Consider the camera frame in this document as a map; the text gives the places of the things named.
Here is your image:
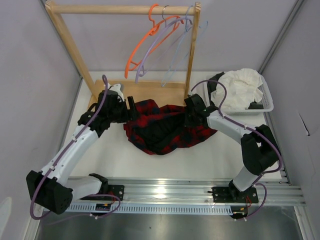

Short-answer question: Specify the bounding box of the red black plaid skirt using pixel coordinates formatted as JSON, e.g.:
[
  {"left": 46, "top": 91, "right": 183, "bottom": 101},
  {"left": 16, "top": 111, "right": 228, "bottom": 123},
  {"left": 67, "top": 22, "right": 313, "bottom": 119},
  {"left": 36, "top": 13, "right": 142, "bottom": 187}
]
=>
[{"left": 123, "top": 99, "right": 217, "bottom": 156}]

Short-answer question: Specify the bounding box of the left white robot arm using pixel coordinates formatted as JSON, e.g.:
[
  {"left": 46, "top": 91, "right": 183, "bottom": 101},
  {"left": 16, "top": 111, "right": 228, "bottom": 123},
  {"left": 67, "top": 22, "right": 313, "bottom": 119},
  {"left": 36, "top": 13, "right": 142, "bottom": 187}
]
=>
[{"left": 26, "top": 83, "right": 137, "bottom": 219}]

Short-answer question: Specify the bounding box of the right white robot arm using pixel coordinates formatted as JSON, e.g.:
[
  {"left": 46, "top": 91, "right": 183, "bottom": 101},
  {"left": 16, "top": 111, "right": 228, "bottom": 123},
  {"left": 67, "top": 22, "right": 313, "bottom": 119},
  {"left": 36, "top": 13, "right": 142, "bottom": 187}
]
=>
[{"left": 184, "top": 94, "right": 283, "bottom": 203}]

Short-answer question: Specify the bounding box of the lilac plastic hanger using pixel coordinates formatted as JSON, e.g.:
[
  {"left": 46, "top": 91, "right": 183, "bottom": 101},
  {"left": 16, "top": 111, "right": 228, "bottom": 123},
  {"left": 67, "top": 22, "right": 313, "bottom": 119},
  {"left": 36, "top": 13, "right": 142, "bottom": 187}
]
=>
[{"left": 134, "top": 5, "right": 193, "bottom": 85}]

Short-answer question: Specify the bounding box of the orange plastic hanger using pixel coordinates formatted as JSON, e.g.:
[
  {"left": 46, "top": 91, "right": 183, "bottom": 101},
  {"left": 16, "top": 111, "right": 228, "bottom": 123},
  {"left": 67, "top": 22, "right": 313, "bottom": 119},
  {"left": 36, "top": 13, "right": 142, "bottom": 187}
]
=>
[{"left": 124, "top": 3, "right": 186, "bottom": 79}]

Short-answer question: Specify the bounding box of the black garment in basket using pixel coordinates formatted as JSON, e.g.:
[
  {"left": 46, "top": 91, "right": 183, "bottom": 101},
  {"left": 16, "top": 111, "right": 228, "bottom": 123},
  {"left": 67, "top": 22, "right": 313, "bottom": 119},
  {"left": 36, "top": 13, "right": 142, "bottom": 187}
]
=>
[{"left": 207, "top": 71, "right": 225, "bottom": 96}]

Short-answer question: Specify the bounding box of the wooden clothes rack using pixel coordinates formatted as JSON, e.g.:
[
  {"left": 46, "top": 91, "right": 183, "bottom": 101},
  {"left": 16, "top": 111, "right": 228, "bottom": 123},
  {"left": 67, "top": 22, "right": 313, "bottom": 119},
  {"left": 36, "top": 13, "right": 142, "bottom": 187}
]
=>
[{"left": 44, "top": 0, "right": 202, "bottom": 106}]

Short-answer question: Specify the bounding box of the white crumpled cloth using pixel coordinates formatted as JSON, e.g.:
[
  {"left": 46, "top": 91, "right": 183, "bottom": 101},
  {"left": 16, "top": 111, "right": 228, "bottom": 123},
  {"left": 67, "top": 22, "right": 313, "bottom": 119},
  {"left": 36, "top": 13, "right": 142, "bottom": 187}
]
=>
[{"left": 210, "top": 68, "right": 263, "bottom": 110}]

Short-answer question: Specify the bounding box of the white plastic basket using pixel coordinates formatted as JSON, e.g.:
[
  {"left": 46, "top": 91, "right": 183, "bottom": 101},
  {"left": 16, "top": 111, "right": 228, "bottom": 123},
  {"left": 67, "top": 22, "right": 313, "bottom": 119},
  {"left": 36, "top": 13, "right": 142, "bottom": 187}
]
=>
[{"left": 203, "top": 75, "right": 274, "bottom": 116}]

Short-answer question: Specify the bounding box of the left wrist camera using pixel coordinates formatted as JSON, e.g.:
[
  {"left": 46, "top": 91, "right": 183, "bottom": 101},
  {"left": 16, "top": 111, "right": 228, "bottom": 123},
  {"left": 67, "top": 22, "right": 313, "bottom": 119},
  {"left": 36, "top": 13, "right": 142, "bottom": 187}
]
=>
[{"left": 108, "top": 83, "right": 125, "bottom": 102}]

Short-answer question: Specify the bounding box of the light blue wire hanger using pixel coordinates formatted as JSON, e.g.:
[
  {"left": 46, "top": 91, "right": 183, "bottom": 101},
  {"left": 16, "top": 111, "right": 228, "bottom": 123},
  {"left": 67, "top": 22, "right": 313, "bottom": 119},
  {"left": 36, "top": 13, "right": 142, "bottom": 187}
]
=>
[{"left": 160, "top": 5, "right": 209, "bottom": 88}]

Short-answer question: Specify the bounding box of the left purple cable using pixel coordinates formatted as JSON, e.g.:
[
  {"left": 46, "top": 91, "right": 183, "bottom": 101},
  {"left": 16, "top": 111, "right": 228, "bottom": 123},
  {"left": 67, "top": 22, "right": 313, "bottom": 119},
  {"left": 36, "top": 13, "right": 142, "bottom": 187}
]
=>
[{"left": 29, "top": 73, "right": 111, "bottom": 221}]

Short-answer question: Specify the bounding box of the purple cable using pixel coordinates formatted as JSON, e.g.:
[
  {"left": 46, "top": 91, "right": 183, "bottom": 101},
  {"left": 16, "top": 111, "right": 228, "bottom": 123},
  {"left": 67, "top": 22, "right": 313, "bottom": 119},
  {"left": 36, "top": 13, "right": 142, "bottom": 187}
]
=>
[
  {"left": 29, "top": 73, "right": 111, "bottom": 221},
  {"left": 188, "top": 79, "right": 283, "bottom": 221}
]

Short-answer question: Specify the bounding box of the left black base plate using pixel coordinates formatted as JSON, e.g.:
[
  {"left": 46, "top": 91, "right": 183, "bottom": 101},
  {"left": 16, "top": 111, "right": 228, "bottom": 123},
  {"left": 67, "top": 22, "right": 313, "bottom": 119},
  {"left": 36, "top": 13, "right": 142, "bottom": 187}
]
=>
[{"left": 105, "top": 184, "right": 125, "bottom": 201}]

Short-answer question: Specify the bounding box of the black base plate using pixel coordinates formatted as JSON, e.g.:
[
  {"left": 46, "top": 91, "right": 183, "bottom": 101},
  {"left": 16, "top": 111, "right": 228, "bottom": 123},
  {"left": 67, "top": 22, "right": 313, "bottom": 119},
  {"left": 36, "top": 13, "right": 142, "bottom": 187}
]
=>
[
  {"left": 105, "top": 184, "right": 125, "bottom": 201},
  {"left": 208, "top": 186, "right": 259, "bottom": 204}
]

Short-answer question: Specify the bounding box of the aluminium mounting rail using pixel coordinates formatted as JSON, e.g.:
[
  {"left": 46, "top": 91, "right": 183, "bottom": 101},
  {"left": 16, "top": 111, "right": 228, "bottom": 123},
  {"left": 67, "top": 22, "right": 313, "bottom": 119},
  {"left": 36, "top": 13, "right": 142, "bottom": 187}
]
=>
[{"left": 108, "top": 177, "right": 307, "bottom": 207}]

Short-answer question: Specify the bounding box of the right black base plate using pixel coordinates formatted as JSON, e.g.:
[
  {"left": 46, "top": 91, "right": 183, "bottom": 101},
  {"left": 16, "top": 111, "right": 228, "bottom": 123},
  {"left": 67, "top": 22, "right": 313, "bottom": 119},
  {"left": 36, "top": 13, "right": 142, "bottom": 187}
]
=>
[{"left": 208, "top": 186, "right": 259, "bottom": 204}]

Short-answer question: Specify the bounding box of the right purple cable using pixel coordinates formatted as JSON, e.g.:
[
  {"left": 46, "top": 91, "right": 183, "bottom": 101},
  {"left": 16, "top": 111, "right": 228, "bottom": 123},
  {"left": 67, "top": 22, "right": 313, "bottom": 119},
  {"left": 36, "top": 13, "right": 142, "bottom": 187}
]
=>
[{"left": 188, "top": 79, "right": 283, "bottom": 221}]

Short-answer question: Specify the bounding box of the slotted cable duct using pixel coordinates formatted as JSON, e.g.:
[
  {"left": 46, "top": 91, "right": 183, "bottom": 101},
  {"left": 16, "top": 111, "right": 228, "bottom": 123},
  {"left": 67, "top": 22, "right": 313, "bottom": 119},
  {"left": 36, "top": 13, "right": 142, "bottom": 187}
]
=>
[{"left": 66, "top": 202, "right": 233, "bottom": 216}]

